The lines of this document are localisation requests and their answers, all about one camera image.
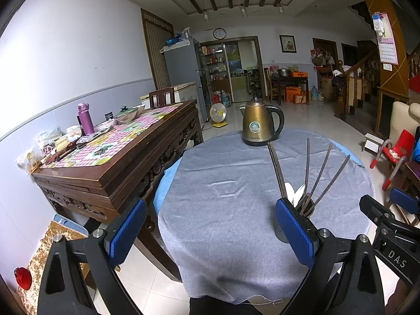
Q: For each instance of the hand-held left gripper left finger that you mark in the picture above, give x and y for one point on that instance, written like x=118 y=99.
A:
x=129 y=229

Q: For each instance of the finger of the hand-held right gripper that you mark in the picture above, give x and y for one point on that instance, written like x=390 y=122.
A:
x=407 y=201
x=377 y=211

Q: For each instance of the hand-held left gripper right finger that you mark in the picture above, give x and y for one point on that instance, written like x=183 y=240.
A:
x=295 y=233

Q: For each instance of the white plastic spoon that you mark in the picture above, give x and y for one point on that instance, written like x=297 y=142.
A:
x=300 y=193
x=289 y=192

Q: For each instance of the bunch of grey chopsticks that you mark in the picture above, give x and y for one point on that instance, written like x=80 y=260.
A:
x=276 y=167

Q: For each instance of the wooden side table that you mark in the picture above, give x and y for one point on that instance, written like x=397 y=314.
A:
x=411 y=183

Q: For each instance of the blue jacket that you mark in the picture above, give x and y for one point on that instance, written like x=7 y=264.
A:
x=416 y=152

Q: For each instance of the red plastic chair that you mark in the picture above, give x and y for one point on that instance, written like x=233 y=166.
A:
x=398 y=151

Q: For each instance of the carved wooden sideboard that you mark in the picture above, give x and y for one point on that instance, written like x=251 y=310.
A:
x=124 y=177

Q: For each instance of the grey tablecloth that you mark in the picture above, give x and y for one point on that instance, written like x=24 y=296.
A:
x=229 y=220

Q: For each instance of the small white stool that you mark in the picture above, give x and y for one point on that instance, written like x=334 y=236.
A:
x=374 y=142

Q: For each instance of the beige armchair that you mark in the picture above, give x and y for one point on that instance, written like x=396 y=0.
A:
x=402 y=118

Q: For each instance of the gold patterned mat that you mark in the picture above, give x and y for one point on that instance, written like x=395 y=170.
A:
x=49 y=256

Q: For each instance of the pink checkered table cover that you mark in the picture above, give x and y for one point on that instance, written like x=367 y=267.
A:
x=115 y=144

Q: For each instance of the dark clothing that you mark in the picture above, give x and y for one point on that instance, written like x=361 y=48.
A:
x=229 y=307

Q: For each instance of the green lidded bowl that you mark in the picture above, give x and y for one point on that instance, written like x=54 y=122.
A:
x=125 y=116

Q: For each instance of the purple thermos bottle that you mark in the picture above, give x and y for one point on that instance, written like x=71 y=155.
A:
x=87 y=121

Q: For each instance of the pile of snack bags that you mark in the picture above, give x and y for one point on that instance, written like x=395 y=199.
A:
x=49 y=144

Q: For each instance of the gold electric kettle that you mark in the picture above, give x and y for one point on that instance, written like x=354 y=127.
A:
x=259 y=121

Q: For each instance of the red ornament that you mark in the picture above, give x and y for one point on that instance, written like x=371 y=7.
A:
x=23 y=279

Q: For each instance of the white bowl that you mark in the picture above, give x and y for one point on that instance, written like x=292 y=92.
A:
x=140 y=110

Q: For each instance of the wooden stair railing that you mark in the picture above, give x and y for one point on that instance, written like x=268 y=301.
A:
x=356 y=85

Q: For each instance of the clear water jug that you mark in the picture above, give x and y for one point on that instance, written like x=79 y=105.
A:
x=314 y=93

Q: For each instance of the wooden chair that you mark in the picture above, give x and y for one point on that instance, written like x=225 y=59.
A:
x=162 y=97

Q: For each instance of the orange cardboard box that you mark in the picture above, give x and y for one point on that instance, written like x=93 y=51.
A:
x=295 y=95

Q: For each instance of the round fan heater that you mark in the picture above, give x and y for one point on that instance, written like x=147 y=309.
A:
x=219 y=113

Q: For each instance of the white chest freezer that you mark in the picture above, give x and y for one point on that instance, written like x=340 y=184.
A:
x=185 y=92

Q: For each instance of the blue water bottle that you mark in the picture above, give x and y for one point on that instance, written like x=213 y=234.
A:
x=225 y=99

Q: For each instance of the dark wooden dining table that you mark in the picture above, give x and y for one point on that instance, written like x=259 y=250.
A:
x=292 y=80

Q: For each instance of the metal basin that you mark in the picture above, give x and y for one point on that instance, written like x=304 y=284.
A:
x=283 y=72

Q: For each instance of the grey refrigerator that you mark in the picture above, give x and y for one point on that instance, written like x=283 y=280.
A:
x=183 y=69

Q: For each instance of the shelf with bottles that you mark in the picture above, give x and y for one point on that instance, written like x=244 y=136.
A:
x=215 y=69

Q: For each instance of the brown curtain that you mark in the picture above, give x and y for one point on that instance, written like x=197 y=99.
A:
x=159 y=49

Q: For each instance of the framed picture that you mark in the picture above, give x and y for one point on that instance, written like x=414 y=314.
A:
x=288 y=44

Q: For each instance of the pendant ceiling lamp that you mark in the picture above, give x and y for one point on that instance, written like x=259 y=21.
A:
x=205 y=15
x=280 y=8
x=243 y=10

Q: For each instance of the pink wall calendar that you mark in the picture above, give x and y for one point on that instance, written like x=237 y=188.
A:
x=387 y=49

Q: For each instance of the round wall clock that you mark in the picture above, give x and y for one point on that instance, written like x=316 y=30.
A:
x=220 y=33

